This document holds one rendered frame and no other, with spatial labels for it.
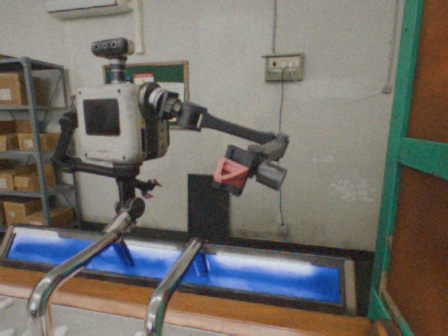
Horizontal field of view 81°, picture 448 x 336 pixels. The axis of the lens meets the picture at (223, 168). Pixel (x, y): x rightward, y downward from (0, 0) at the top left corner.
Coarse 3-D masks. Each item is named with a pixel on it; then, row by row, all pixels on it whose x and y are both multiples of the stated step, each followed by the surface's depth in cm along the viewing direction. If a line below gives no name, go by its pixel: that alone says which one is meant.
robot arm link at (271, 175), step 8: (256, 152) 68; (264, 160) 67; (264, 168) 61; (272, 168) 61; (280, 168) 62; (264, 176) 61; (272, 176) 61; (280, 176) 60; (264, 184) 63; (272, 184) 61; (280, 184) 61
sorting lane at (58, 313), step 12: (0, 300) 84; (12, 300) 84; (24, 300) 84; (0, 312) 79; (12, 312) 79; (24, 312) 79; (60, 312) 79; (72, 312) 79; (84, 312) 79; (96, 312) 78; (0, 324) 74; (12, 324) 74; (24, 324) 74; (60, 324) 74; (72, 324) 74; (84, 324) 74; (96, 324) 74; (108, 324) 74; (120, 324) 74; (132, 324) 74; (168, 324) 74
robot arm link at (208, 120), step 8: (184, 104) 102; (192, 104) 101; (200, 112) 104; (208, 120) 104; (216, 120) 105; (224, 120) 107; (184, 128) 104; (192, 128) 105; (200, 128) 106; (208, 128) 106; (216, 128) 106; (224, 128) 106; (232, 128) 107; (240, 128) 107; (248, 128) 109; (240, 136) 108; (248, 136) 108; (256, 136) 109; (264, 136) 109; (272, 136) 109; (288, 144) 105
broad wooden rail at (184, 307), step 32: (0, 288) 87; (32, 288) 86; (64, 288) 86; (96, 288) 86; (128, 288) 86; (192, 320) 74; (224, 320) 73; (256, 320) 72; (288, 320) 72; (320, 320) 72; (352, 320) 72
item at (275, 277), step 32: (0, 256) 48; (32, 256) 48; (64, 256) 46; (128, 256) 44; (160, 256) 43; (224, 256) 42; (256, 256) 41; (288, 256) 40; (320, 256) 39; (192, 288) 41; (224, 288) 40; (256, 288) 39; (288, 288) 38; (320, 288) 38; (352, 288) 37
